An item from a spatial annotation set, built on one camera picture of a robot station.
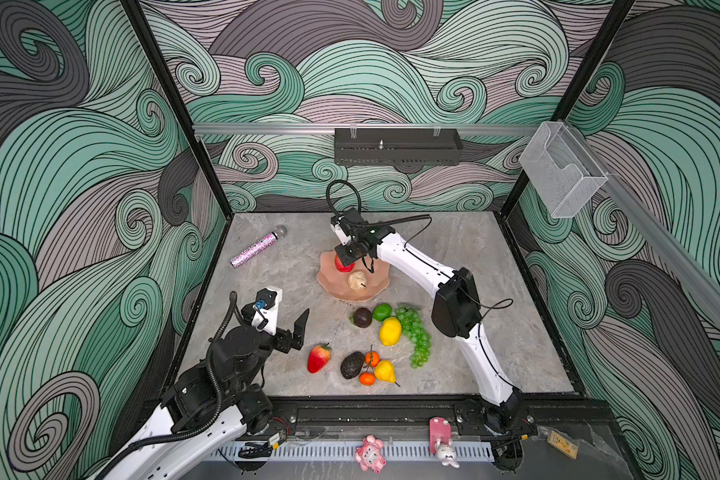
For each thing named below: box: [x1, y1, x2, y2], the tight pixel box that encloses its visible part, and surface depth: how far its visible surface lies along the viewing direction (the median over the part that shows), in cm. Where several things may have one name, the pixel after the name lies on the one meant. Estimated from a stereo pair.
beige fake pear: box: [347, 270, 367, 291], surface depth 94 cm
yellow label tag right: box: [546, 430, 579, 460], surface depth 70 cm
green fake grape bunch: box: [395, 306, 432, 368], surface depth 85 cm
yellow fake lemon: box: [380, 316, 402, 346], surface depth 87 cm
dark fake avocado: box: [340, 351, 365, 379], surface depth 79 cm
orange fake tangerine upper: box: [365, 350, 381, 368], surface depth 83 cm
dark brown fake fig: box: [353, 307, 373, 329], surface depth 89 cm
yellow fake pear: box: [374, 359, 397, 384], surface depth 79 cm
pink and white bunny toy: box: [429, 417, 460, 468], surface depth 71 cm
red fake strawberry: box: [307, 342, 332, 374], surface depth 83 cm
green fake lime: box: [373, 303, 393, 322], surface depth 92 cm
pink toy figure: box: [355, 434, 387, 474], surface depth 67 cm
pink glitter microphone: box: [230, 225, 288, 269], surface depth 109 cm
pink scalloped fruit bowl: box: [316, 250, 391, 301], surface depth 98 cm
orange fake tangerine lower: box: [359, 371, 375, 386], surface depth 79 cm
